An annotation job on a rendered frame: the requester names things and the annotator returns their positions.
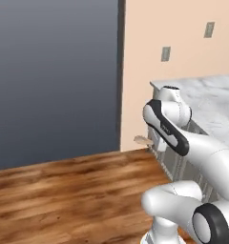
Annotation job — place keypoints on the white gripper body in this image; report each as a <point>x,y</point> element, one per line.
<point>160,143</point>

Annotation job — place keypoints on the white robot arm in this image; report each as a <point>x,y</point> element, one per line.
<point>208,158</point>

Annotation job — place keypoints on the dark grey tall fridge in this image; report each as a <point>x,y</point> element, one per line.
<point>56,79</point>

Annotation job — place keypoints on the grey wall socket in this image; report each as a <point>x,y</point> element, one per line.
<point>165,53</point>
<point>209,30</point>

